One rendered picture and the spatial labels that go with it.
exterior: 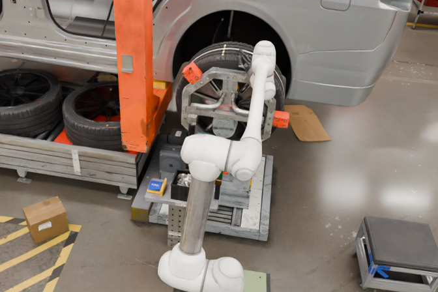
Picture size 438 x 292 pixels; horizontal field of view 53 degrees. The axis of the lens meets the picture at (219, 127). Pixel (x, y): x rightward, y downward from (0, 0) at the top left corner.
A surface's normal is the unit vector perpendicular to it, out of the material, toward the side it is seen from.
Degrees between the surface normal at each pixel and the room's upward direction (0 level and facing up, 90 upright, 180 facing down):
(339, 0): 90
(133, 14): 90
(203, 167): 80
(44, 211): 0
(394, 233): 0
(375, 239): 0
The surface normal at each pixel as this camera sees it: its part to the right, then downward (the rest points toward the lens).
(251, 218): 0.08, -0.81
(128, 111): -0.14, 0.57
